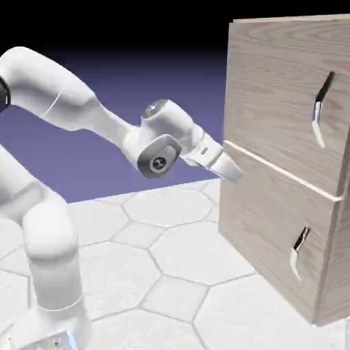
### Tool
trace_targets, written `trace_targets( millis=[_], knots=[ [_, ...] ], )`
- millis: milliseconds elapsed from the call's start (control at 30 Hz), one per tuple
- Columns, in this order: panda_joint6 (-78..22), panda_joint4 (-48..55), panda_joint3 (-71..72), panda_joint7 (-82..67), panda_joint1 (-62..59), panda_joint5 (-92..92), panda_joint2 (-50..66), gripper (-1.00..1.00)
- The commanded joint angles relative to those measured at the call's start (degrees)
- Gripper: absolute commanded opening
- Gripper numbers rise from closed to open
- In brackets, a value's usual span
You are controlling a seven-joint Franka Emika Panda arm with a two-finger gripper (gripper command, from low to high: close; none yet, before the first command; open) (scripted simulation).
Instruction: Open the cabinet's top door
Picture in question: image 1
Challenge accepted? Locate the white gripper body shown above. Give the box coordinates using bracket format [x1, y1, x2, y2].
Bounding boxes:
[208, 150, 243, 183]

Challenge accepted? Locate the small light wood door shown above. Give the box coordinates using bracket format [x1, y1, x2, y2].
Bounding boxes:
[218, 141, 342, 326]

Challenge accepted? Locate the large light wood door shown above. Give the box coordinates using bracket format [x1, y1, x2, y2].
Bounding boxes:
[222, 21, 350, 198]

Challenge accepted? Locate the light wood cabinet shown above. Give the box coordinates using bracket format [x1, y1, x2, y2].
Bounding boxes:
[218, 14, 350, 327]

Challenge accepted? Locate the long curved metal handle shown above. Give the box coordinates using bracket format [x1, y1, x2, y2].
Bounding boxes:
[311, 71, 336, 149]

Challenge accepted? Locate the short curved metal handle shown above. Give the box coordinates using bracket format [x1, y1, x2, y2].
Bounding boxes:
[289, 226, 311, 284]

